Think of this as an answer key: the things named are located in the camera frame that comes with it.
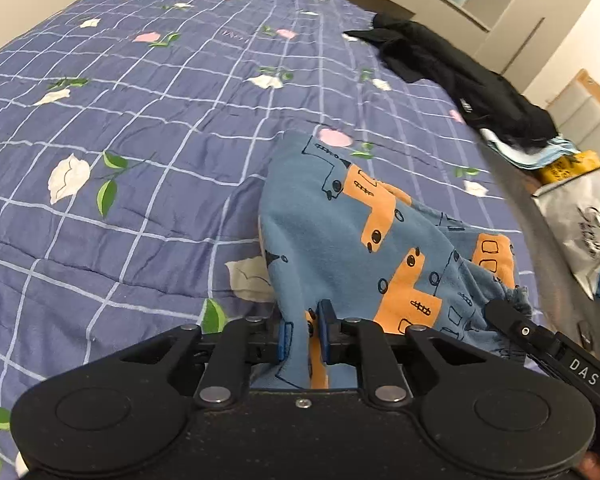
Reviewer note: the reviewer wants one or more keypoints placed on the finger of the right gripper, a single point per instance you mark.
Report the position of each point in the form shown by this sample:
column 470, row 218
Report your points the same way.
column 535, row 340

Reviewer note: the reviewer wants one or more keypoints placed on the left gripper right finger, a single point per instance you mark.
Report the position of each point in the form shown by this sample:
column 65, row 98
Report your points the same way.
column 488, row 415

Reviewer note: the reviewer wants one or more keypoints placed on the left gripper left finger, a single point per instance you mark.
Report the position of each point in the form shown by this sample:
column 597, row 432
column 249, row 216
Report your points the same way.
column 118, row 413

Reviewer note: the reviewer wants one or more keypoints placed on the blue pants with orange vehicles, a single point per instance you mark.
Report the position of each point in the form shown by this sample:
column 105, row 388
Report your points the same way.
column 329, row 231

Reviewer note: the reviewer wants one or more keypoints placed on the black clothing pile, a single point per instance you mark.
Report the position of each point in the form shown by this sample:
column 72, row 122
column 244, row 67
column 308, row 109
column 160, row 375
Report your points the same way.
column 485, row 99

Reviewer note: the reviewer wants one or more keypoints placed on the white shopping bag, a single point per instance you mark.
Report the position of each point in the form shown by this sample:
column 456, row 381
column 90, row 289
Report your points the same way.
column 571, row 209

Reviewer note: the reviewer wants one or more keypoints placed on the yellow package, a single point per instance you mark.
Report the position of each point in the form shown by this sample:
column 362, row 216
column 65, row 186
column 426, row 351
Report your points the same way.
column 567, row 167

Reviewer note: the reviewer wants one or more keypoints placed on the light blue folded towels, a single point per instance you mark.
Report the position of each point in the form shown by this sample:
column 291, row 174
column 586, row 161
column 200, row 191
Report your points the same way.
column 530, row 158

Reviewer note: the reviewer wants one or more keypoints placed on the wooden padded headboard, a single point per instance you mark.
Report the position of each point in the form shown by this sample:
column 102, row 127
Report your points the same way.
column 576, row 112

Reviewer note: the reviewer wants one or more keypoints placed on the purple checked floral quilt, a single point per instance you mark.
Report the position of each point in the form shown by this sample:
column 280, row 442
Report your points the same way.
column 134, row 136

